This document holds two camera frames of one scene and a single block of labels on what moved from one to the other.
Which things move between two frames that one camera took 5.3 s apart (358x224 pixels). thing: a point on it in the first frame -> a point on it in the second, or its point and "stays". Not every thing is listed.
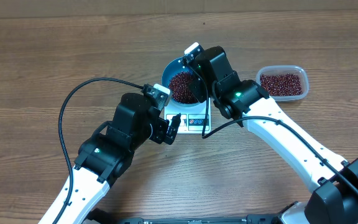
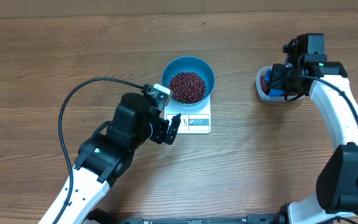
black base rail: [99, 218] stays
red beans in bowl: [180, 88] stays
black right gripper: [197, 88] -> [277, 72]
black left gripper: [161, 126] stays
